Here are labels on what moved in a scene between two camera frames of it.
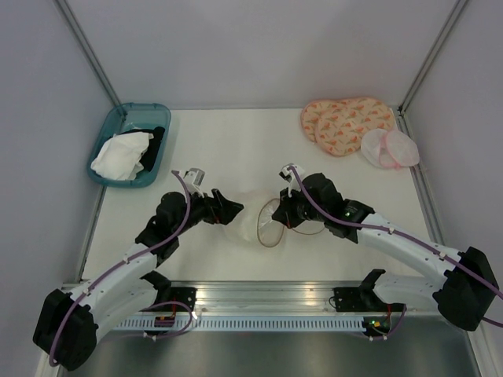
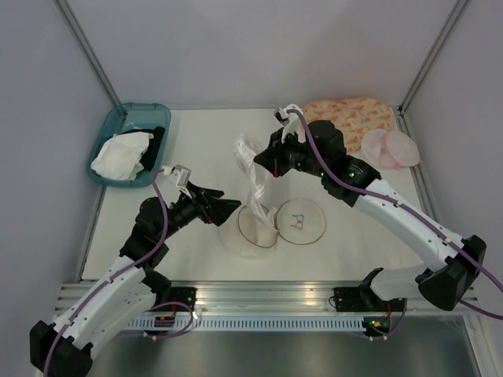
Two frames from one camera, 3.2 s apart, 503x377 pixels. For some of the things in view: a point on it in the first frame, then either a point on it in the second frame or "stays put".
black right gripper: (284, 214) → (272, 159)
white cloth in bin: (119, 157) stays put
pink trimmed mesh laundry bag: (392, 148) stays put
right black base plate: (362, 300) stays put
